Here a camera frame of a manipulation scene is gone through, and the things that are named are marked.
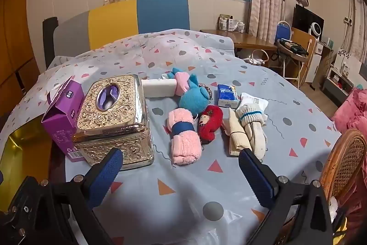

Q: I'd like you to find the round folding table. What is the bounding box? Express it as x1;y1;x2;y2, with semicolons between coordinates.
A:
276;38;309;89

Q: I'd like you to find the pink towel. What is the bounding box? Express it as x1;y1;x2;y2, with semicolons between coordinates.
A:
167;108;199;166

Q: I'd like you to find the printed plastic tablecloth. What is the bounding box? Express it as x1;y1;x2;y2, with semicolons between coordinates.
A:
0;28;345;245

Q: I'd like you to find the blue plush toy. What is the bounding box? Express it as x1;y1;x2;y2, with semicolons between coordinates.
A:
172;68;211;116

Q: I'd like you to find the blue folding chair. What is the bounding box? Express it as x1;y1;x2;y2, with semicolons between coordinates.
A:
275;21;293;43

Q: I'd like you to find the white knitted gloves blue stripe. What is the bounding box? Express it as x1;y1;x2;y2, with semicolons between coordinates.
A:
236;107;268;160

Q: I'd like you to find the wooden wardrobe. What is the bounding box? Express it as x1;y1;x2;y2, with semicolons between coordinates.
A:
0;0;41;119

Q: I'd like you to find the white wet wipe packet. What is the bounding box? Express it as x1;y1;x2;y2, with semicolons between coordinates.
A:
239;92;269;113

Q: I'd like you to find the grey yellow blue sofa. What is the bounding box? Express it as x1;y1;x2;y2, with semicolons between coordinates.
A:
42;0;191;68

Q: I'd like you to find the red plush toy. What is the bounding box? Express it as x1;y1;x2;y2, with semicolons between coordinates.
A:
198;105;223;145

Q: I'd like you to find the gold metal tray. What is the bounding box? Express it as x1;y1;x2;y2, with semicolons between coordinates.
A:
0;119;53;185

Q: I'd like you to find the beige bandage roll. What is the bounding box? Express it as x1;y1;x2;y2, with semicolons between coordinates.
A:
229;108;250;156

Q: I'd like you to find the grey low cabinet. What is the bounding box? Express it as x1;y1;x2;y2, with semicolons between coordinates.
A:
323;67;354;102

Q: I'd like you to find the black tool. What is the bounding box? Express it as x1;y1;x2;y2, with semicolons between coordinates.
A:
279;38;309;55

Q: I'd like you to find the white sponge block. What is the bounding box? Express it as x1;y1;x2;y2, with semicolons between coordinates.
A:
142;79;176;98

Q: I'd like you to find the group of small boxes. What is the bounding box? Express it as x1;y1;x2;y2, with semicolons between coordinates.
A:
218;14;247;33

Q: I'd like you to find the purple cardboard box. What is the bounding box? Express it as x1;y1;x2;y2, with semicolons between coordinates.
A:
42;76;85;163

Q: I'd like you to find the gold ornate tissue box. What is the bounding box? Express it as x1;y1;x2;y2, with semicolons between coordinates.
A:
72;75;154;171

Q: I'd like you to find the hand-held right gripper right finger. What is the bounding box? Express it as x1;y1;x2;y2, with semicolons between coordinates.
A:
238;148;335;245

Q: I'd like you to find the wooden desk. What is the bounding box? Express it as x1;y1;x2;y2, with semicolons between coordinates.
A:
200;29;278;68

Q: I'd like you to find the rattan chair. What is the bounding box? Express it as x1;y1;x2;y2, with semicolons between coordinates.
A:
320;129;367;205

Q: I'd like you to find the brown satin scrunchie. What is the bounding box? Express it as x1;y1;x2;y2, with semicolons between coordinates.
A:
199;83;213;100

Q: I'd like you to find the black television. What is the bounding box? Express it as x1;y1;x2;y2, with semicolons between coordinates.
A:
292;4;324;36

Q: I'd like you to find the white cabinet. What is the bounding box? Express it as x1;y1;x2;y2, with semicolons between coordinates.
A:
304;40;333;85

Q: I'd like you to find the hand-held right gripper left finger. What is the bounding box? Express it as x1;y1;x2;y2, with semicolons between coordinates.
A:
0;147;124;245

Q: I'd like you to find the white round fan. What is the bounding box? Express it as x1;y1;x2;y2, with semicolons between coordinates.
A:
308;23;322;39

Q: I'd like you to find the blue tissue packet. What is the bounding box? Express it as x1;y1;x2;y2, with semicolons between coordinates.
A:
217;84;240;108

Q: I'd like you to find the white tote bag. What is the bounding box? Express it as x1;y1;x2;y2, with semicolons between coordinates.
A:
249;48;271;66

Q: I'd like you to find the pink bed blanket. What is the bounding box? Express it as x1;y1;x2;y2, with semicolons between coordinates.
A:
331;87;367;145

